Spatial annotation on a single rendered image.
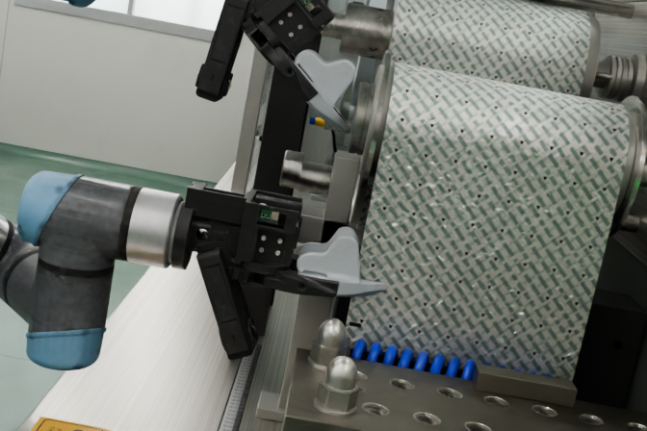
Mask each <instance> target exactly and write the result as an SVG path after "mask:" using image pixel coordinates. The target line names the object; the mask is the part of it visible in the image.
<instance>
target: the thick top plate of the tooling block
mask: <svg viewBox="0 0 647 431"><path fill-rule="evenodd" d="M310 352H311V350H309V349H303V348H297V351H296V356H295V360H294V365H293V371H292V376H291V381H290V387H289V391H288V396H287V401H286V407H285V413H284V419H283V423H282V429H281V431H647V413H642V412H638V411H633V410H627V409H622V408H617V407H611V406H607V405H602V404H596V403H591V402H586V401H580V400H576V399H575V403H574V407H568V406H563V405H557V404H553V403H548V402H542V401H537V400H532V399H526V398H522V397H517V396H511V395H506V394H501V393H491V392H487V391H481V390H476V389H475V387H474V384H473V381H472V380H468V379H463V378H457V377H452V376H448V375H442V374H437V373H432V372H426V371H421V370H417V369H411V368H402V367H396V366H391V365H386V364H381V363H376V362H371V361H365V360H360V359H355V358H350V359H352V360H353V362H354V363H355V365H356V369H357V380H356V384H355V385H356V386H357V387H358V388H359V391H358V396H357V400H356V405H355V406H356V408H357V409H356V413H355V414H354V415H353V416H350V417H335V416H331V415H328V414H325V413H323V412H321V411H319V410H318V409H317V408H316V407H315V406H314V399H315V398H316V397H317V393H318V388H319V384H320V381H321V380H323V379H324V376H325V371H324V370H320V369H317V368H313V367H312V366H310V365H309V364H308V363H307V358H308V356H310Z"/></svg>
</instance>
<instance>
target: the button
mask: <svg viewBox="0 0 647 431"><path fill-rule="evenodd" d="M31 431H111V430H110V429H107V428H102V427H96V426H91V425H86V424H81V423H76V422H71V421H65V420H60V419H55V418H46V417H41V418H40V419H39V420H38V422H37V423H36V424H35V425H34V427H33V428H32V429H31Z"/></svg>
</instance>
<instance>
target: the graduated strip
mask: <svg viewBox="0 0 647 431"><path fill-rule="evenodd" d="M261 348H262V345H261V344H256V346H255V348H254V350H253V353H252V355H251V356H247V357H244V358H241V360H240V363H239V365H238V368H237V371H236V374H235V377H234V381H233V384H232V387H231V390H230V393H229V396H228V398H227V401H226V404H225V407H224V410H223V413H222V416H221V419H220V424H219V427H218V430H217V431H239V428H240V424H241V421H242V417H243V413H244V410H245V406H246V401H247V397H248V394H249V390H250V387H251V383H252V379H253V376H254V372H255V369H256V366H257V362H258V359H259V355H260V351H261Z"/></svg>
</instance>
